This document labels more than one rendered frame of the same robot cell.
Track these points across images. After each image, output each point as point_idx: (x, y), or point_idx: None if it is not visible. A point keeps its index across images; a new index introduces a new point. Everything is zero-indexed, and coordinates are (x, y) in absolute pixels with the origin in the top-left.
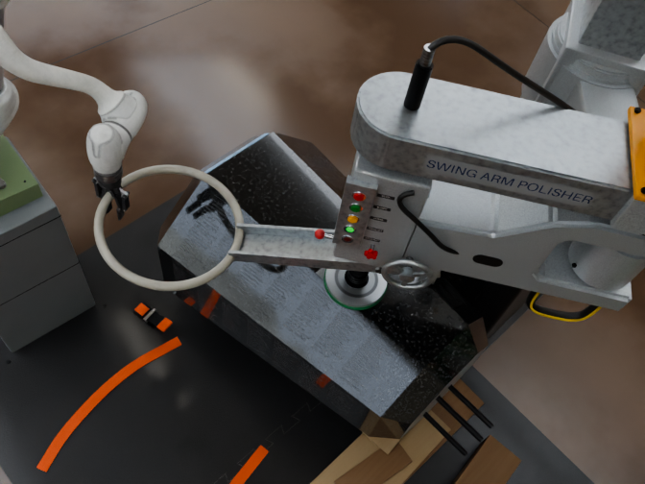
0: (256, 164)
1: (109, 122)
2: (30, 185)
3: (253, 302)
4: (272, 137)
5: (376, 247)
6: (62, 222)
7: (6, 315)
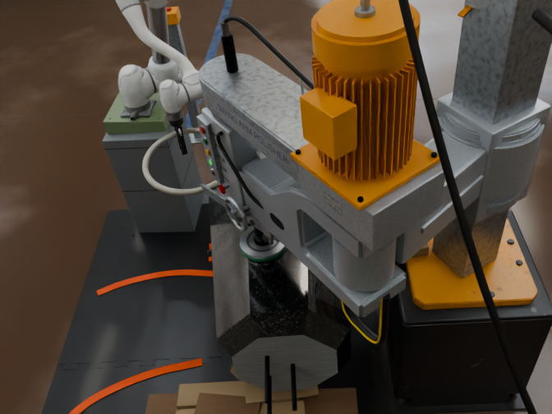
0: None
1: (181, 84)
2: (158, 121)
3: (217, 236)
4: None
5: (230, 188)
6: (171, 152)
7: (135, 200)
